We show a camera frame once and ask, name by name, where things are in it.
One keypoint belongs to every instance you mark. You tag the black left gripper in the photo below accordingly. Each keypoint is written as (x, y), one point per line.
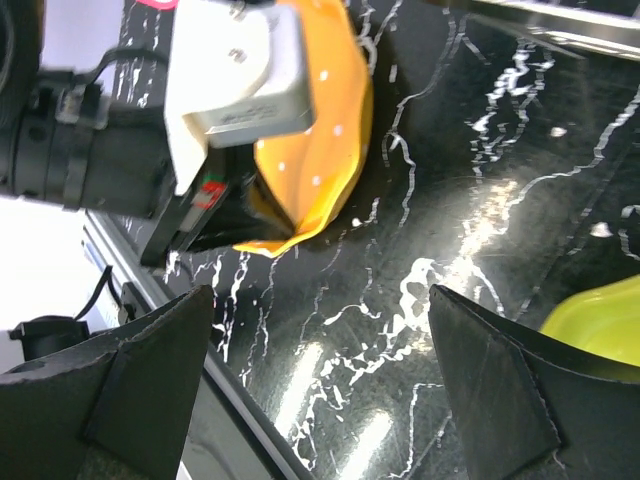
(64, 143)

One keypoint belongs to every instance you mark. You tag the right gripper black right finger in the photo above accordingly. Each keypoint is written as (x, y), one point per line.
(527, 406)

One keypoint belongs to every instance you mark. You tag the lime green polka dot plate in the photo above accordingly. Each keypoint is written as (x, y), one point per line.
(603, 321)

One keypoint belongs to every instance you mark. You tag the pink framed whiteboard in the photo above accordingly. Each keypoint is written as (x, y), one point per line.
(160, 4)

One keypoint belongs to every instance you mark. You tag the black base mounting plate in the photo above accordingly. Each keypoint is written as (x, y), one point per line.
(229, 436)

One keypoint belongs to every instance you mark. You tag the orange polka dot plate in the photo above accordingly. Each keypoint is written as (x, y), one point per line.
(313, 173)

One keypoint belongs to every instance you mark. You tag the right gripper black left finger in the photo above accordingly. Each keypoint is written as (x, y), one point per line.
(117, 406)

